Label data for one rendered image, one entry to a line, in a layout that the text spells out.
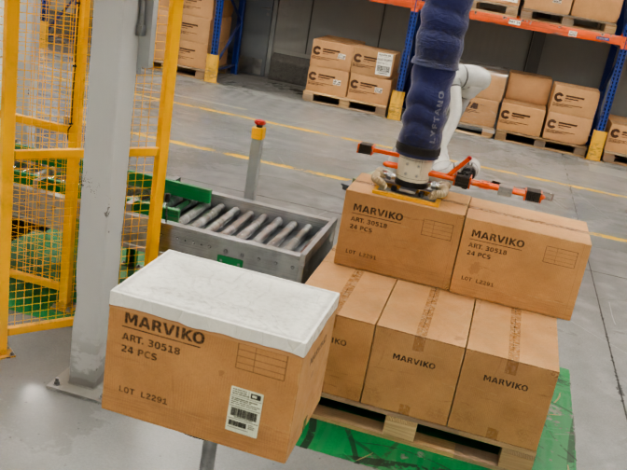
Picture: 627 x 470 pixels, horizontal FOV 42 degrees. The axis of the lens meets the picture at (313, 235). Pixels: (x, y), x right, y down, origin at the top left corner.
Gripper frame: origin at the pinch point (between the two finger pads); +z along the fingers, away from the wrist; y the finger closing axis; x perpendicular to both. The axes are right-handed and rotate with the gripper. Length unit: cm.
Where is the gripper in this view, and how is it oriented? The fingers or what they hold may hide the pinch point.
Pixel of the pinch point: (465, 180)
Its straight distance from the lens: 415.2
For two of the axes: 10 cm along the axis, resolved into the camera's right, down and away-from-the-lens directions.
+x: -9.5, -2.3, 2.0
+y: -1.6, 9.3, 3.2
